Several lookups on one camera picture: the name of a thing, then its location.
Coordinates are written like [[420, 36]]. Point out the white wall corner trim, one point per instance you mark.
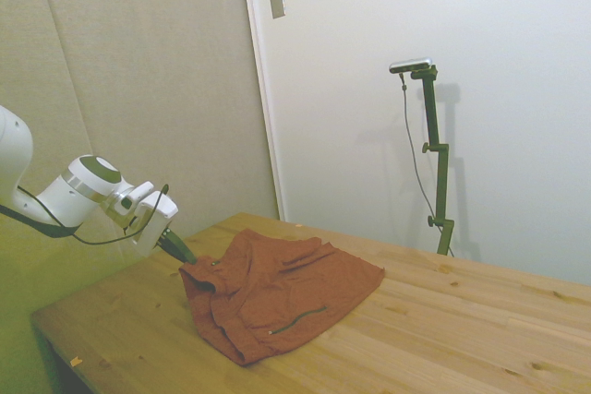
[[261, 71]]

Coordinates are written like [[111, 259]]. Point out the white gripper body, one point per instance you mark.
[[154, 223]]

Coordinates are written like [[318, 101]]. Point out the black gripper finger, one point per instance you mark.
[[170, 249], [181, 246]]

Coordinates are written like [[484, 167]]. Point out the grey wall plate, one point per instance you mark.
[[277, 2]]

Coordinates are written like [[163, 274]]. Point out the silver exterior camera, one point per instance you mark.
[[411, 64]]

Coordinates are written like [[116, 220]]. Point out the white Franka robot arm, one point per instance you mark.
[[60, 200]]

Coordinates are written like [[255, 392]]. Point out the dark jointed camera stand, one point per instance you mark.
[[434, 117]]

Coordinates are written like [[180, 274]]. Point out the dark red fabric shorts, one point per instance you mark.
[[286, 292]]

